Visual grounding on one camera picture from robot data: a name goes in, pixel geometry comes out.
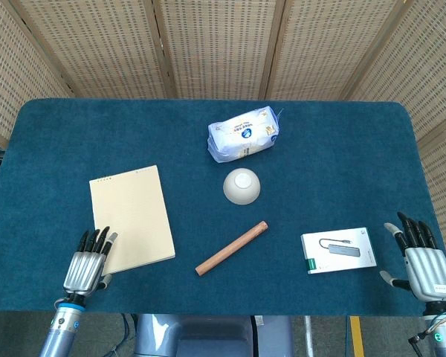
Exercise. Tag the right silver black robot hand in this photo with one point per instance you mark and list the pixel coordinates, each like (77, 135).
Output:
(429, 271)

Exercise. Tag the white USB hub box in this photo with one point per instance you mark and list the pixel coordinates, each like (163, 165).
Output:
(338, 253)

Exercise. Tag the woven wood folding screen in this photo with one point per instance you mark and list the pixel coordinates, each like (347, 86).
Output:
(223, 44)

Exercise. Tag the wooden rolling pin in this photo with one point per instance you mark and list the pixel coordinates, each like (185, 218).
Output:
(230, 249)

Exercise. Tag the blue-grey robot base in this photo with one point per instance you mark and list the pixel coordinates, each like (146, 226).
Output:
(208, 338)

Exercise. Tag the blue white flour bag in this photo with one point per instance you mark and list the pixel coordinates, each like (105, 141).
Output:
(241, 137)

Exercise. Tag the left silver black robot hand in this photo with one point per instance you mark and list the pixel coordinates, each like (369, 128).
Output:
(83, 269)

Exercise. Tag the beige upturned bowl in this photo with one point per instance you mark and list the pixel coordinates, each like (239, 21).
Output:
(241, 187)

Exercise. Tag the beige paper notepad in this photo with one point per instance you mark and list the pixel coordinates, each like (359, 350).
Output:
(134, 215)

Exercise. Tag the teal table cloth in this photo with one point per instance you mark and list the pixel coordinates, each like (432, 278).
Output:
(319, 167)

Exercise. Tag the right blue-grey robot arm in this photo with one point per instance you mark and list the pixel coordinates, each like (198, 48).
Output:
(444, 334)

